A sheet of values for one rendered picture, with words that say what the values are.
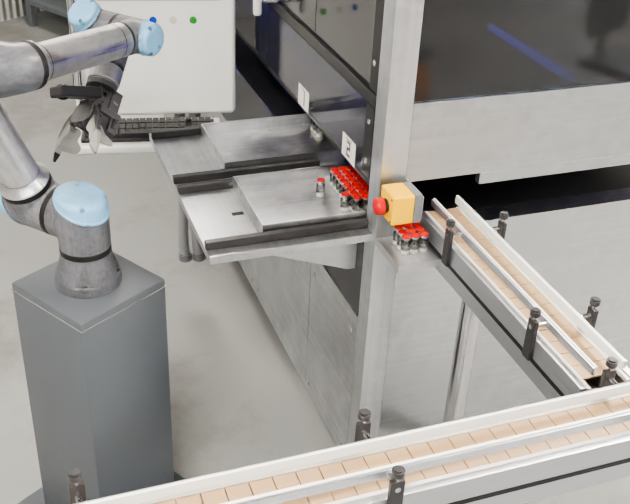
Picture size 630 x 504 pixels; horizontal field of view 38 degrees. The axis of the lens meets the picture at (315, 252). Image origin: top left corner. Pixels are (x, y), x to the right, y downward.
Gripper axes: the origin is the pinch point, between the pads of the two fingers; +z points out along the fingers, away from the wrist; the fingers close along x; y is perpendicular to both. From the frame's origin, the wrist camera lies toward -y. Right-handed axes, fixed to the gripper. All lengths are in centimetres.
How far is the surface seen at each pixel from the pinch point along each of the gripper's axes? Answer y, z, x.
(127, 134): 42, -36, 43
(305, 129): 70, -45, -2
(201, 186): 36.7, -10.1, -2.5
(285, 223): 41, 1, -30
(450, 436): 29, 51, -89
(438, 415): 117, 27, -32
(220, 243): 30.2, 10.0, -21.7
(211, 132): 51, -37, 16
